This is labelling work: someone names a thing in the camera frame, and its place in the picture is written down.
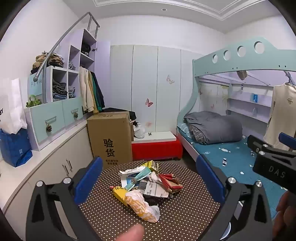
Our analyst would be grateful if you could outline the white wardrobe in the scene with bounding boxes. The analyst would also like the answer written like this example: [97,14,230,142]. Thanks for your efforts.
[110,44,202,140]

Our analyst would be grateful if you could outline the teal bunk bed frame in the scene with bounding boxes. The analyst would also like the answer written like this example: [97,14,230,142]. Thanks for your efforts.
[175,42,296,168]

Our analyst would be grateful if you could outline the green plant ornament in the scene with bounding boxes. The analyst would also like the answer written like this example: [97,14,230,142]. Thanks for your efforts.
[26,95,42,108]

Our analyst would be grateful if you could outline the blue shopping bag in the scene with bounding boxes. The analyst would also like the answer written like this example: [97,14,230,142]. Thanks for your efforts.
[0,128,33,168]

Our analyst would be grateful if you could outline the black cloth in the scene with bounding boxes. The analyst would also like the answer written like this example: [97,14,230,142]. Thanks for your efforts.
[104,107,137,119]

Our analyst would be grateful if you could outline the teal checked pillow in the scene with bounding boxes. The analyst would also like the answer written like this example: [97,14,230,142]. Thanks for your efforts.
[178,122,193,140]

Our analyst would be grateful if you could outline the small teal drawer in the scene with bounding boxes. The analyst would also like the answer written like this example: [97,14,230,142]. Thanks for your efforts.
[61,96,84,127]

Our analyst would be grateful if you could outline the dark folded clothes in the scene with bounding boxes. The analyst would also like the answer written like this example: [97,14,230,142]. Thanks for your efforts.
[81,43,92,56]

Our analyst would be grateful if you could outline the person's right hand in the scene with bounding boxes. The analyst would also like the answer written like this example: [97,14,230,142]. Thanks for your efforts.
[276,191,296,232]

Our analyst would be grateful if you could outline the brown cardboard box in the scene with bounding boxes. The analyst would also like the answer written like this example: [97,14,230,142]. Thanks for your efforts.
[87,111,134,164]

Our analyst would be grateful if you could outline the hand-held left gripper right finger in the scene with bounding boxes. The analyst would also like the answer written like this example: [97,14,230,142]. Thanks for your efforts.
[196,155,274,241]

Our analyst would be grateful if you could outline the red storage bench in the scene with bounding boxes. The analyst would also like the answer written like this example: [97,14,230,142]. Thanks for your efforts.
[131,131,184,162]

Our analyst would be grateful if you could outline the crumpled white tissue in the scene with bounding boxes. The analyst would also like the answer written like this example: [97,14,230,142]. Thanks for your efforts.
[149,173,163,184]

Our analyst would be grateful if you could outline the lilac stair storage cabinet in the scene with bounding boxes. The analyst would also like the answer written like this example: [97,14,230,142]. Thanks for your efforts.
[24,29,111,151]

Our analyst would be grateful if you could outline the hanging coats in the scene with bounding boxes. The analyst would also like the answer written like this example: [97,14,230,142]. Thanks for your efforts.
[79,66,99,114]

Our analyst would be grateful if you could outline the clothes hanger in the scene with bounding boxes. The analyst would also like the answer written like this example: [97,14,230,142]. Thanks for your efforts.
[283,71,296,87]

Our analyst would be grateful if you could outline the black wrapper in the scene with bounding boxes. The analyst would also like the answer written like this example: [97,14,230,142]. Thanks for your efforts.
[142,196,159,207]

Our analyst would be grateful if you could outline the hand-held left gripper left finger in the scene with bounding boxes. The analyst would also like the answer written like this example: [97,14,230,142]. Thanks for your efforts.
[25,157,103,241]

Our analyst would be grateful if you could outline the yellow green small carton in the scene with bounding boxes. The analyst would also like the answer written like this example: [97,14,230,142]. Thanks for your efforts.
[141,160,159,173]

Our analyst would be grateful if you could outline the hanging cream shirt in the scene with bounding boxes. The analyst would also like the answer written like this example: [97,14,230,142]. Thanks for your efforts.
[263,82,296,151]

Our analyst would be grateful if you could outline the lilac wall shelf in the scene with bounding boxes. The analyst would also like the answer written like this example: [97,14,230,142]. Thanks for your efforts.
[228,88,275,124]

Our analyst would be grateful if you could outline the hanging green garment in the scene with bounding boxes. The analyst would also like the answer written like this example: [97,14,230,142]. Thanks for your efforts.
[91,72,102,112]

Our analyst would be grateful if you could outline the grey metal handrail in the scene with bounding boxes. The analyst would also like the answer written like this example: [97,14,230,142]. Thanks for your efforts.
[33,12,100,82]

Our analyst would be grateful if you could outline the large teal drawer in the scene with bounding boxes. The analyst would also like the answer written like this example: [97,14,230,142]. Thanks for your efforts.
[30,101,65,144]

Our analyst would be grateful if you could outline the white low cabinet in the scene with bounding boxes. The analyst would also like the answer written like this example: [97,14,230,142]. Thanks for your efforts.
[0,118,95,232]

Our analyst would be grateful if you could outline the pile of olive clothes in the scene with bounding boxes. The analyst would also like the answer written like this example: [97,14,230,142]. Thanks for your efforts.
[31,53,64,75]

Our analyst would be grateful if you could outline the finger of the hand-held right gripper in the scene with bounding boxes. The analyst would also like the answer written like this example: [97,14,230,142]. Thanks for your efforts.
[278,133,296,152]
[247,134,276,156]

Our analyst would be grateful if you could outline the folded grey clothes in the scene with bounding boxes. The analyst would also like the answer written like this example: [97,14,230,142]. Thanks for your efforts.
[52,78,69,102]

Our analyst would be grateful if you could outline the printed paper leaflet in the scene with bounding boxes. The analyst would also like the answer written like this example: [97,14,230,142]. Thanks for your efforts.
[138,179,174,200]

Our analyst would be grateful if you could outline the grey duvet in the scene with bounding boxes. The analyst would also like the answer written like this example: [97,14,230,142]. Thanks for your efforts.
[184,110,243,145]

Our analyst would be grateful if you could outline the white plastic bag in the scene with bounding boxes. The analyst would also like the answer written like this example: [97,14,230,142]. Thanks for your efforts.
[133,122,146,139]

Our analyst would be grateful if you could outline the yellow snack packet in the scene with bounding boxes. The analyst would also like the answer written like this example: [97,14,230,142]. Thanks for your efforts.
[110,185,135,207]

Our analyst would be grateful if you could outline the white shopping bag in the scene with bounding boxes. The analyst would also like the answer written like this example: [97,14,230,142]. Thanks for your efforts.
[0,77,28,134]

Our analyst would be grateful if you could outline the hanging dark navy garment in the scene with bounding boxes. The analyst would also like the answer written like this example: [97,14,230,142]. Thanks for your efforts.
[92,71,106,110]

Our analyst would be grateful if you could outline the person's left hand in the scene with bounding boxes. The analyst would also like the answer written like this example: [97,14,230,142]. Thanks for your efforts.
[114,224,145,241]

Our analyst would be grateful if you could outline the yellowish plastic bag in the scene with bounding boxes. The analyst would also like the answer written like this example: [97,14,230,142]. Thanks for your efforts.
[125,190,161,223]

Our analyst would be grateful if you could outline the red paper packet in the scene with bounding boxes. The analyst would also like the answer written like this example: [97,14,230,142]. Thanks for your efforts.
[158,174,184,193]

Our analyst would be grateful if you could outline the blue bed sheet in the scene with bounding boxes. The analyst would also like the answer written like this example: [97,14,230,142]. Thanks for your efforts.
[177,122,289,219]

